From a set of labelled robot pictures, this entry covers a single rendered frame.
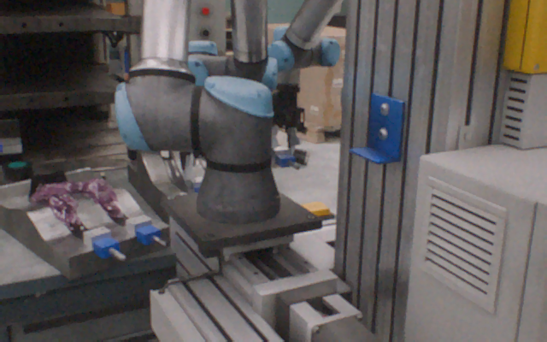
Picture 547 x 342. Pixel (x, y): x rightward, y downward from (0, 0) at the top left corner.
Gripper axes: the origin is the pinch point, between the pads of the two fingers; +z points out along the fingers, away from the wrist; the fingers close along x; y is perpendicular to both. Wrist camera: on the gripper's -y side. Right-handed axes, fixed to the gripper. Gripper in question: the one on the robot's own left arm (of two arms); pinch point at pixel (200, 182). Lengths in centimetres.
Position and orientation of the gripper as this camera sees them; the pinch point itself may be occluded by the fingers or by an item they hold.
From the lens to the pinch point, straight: 160.7
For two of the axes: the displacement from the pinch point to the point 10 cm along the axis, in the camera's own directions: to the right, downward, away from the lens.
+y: 4.5, 2.7, -8.5
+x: 8.9, -1.2, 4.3
